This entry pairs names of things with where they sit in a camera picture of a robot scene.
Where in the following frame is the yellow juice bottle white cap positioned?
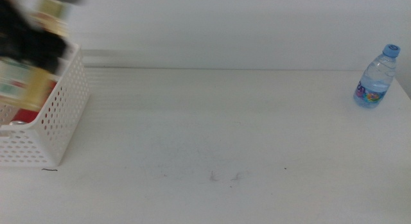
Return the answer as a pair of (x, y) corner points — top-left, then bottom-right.
(0, 0), (71, 113)

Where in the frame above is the red soda can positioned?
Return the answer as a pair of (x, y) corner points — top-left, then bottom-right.
(8, 107), (40, 126)

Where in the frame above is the clear water bottle blue cap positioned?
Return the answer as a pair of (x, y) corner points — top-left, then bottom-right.
(353, 43), (401, 109)

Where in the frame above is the white perforated plastic basket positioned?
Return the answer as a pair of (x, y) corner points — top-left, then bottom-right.
(0, 42), (91, 168)

